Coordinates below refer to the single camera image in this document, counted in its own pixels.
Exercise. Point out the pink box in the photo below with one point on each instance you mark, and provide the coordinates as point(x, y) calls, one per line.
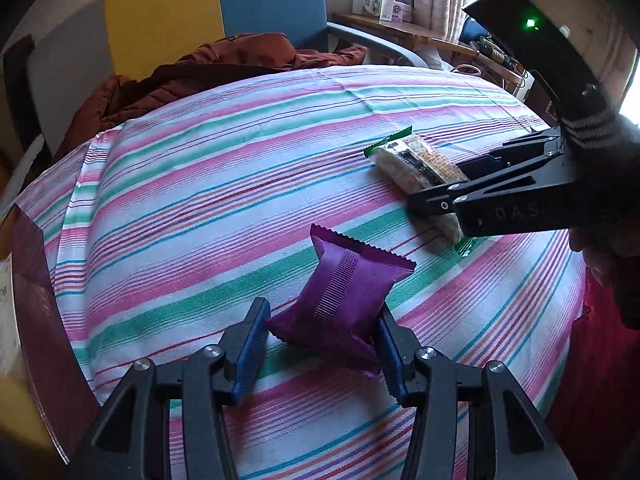
point(402, 12)

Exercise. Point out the dark red blanket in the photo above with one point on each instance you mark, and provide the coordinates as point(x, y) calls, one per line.
point(200, 70)

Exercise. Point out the snack bar packet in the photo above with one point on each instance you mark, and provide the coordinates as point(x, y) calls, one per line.
point(405, 160)

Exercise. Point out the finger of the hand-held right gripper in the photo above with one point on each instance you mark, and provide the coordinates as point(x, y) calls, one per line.
point(520, 152)
point(500, 210)

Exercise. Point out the tall white box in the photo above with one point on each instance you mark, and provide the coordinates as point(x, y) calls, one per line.
point(379, 0)

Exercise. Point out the gold-lined maroon box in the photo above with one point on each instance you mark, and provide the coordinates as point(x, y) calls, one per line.
point(40, 310)

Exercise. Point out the wooden side shelf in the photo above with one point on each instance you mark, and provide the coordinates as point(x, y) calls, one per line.
point(400, 30)

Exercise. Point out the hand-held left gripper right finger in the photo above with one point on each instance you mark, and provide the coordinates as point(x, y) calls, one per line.
point(392, 360)

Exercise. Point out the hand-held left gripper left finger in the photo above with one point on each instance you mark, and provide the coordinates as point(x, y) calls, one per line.
point(250, 355)

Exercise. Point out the grey yellow blue chair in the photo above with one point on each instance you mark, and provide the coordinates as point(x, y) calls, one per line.
point(165, 25)

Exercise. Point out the purple snack packet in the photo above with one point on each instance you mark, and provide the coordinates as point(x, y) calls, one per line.
point(340, 290)

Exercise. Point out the person's red clothing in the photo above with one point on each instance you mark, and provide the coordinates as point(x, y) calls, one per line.
point(600, 385)

